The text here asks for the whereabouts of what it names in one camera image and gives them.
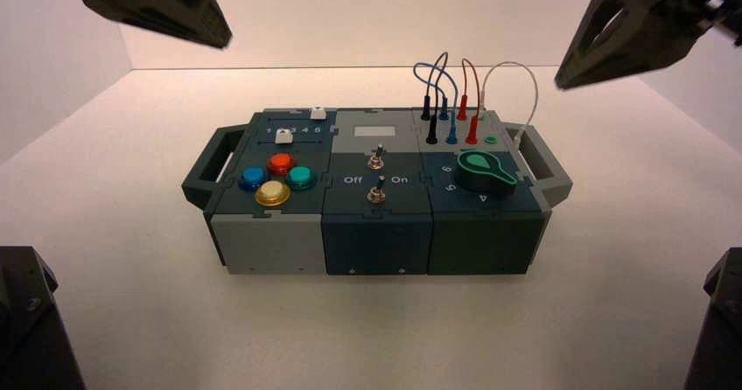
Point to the green pointer knob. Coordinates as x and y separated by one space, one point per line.
482 173

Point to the green jack socket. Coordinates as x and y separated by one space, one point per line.
491 140

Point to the white slider cap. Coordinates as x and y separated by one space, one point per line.
282 136
316 113

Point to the blue round push button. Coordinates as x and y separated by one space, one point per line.
253 177

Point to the red round push button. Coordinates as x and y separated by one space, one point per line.
281 162

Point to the yellow round push button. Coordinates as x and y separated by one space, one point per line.
272 192

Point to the teal round push button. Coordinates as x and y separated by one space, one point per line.
301 177

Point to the grey display window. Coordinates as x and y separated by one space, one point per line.
374 132

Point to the grey and teal control box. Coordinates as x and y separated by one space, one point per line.
377 237

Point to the metal toggle switch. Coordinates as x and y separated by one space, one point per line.
377 157
377 190

